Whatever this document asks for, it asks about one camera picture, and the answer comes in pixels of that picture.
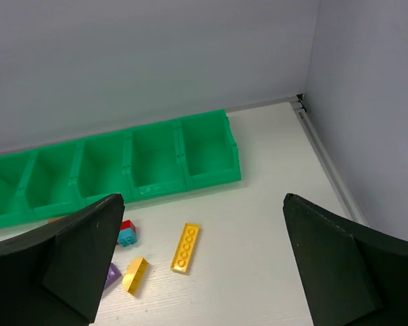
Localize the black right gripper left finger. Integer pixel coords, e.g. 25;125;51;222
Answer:
0;194;124;325

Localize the long yellow lego plate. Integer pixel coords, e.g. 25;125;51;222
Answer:
171;223;201;274

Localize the small purple lego brick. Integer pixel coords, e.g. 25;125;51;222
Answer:
104;263;122;290

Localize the green five-compartment bin tray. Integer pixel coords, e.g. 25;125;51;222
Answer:
0;110;241;228

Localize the aluminium table edge rail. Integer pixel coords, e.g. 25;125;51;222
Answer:
226;94;369;226

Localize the yellow arched lego brick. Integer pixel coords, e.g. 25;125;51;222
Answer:
122;257;148;295

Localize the red lego brick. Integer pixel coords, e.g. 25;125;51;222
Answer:
120;220;136;233

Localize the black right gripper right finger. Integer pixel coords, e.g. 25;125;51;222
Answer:
283;194;408;325

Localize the teal lego brick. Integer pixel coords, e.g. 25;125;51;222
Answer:
118;228;137;247

